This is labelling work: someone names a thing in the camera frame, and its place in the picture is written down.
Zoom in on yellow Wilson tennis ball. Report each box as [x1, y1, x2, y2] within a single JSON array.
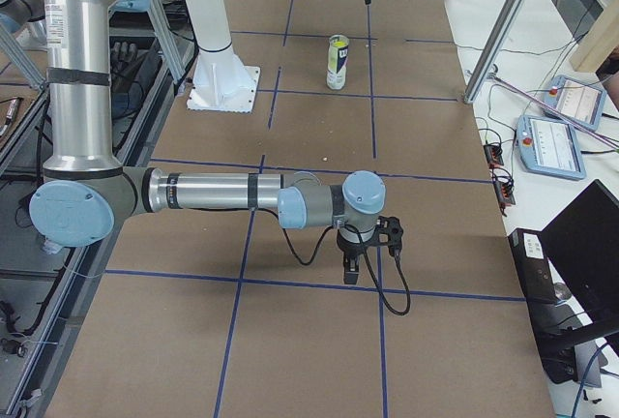
[[329, 35, 348, 49]]

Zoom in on clear tennis ball can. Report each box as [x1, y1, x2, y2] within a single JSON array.
[[326, 40, 349, 90]]

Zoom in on black computer box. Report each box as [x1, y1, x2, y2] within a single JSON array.
[[508, 228, 573, 305]]

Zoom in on near teach pendant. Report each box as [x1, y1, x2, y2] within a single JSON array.
[[516, 115, 586, 181]]

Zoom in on teach pendant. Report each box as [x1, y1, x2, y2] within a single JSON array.
[[516, 115, 586, 181], [544, 75, 607, 131]]

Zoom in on black monitor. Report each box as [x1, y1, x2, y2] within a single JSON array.
[[539, 179, 618, 354]]

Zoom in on far teach pendant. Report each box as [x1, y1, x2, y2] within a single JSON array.
[[544, 75, 607, 131]]

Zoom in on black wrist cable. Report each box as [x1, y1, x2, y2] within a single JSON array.
[[278, 209, 413, 315]]

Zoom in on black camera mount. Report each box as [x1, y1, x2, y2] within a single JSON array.
[[372, 216, 403, 258]]

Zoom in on aluminium frame post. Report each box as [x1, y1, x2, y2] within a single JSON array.
[[463, 0, 525, 105]]

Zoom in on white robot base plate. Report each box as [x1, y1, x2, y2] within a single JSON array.
[[187, 64, 261, 113]]

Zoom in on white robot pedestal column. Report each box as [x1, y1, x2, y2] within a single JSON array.
[[185, 0, 238, 77]]

